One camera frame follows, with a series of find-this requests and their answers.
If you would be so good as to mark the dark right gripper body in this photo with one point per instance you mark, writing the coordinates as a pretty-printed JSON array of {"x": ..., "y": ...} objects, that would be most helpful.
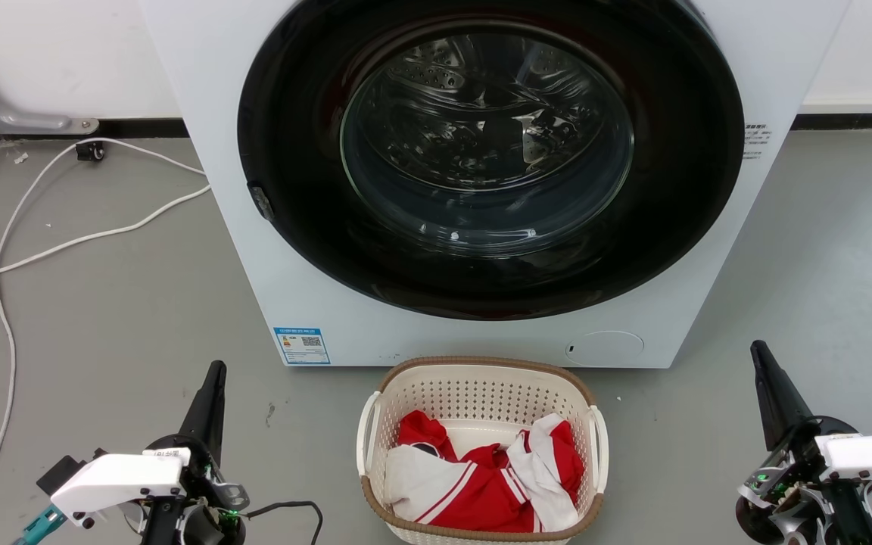
[{"x": 792, "y": 492}]

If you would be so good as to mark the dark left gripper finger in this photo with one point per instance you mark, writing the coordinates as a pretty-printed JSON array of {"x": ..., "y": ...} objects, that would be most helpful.
[{"x": 207, "y": 412}]

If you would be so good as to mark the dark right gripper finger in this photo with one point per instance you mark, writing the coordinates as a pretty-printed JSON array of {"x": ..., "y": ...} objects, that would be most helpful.
[{"x": 775, "y": 393}]

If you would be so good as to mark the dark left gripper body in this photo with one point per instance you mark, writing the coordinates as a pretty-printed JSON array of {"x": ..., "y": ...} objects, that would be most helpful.
[{"x": 209, "y": 515}]

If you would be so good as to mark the cream plastic laundry basket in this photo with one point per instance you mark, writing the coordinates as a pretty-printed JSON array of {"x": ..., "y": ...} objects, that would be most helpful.
[{"x": 481, "y": 390}]

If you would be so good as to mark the blue energy label sticker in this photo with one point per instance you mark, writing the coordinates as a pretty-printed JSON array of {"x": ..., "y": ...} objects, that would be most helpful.
[{"x": 301, "y": 346}]

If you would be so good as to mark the round white filter cover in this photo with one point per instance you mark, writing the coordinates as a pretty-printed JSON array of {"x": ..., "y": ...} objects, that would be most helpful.
[{"x": 606, "y": 348}]

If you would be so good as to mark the black text label sticker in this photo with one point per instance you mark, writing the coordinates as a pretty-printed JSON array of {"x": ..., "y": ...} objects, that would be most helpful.
[{"x": 757, "y": 140}]

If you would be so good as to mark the red and white garment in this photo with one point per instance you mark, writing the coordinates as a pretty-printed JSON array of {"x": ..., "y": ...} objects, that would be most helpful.
[{"x": 481, "y": 492}]

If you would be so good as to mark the black round washer door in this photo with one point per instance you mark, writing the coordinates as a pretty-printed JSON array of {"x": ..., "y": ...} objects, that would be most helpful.
[{"x": 292, "y": 113}]

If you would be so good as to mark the white front-load washing machine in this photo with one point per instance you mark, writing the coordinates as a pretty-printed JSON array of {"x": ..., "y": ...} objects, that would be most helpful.
[{"x": 201, "y": 91}]

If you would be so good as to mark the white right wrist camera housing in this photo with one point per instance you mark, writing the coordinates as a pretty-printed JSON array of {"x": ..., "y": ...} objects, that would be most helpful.
[{"x": 871, "y": 456}]

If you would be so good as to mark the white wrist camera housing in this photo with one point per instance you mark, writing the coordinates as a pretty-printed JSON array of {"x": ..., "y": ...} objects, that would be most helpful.
[
  {"x": 118, "y": 481},
  {"x": 871, "y": 456}
]

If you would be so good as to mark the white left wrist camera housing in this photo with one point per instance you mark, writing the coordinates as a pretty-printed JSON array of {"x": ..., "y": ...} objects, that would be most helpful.
[{"x": 118, "y": 481}]

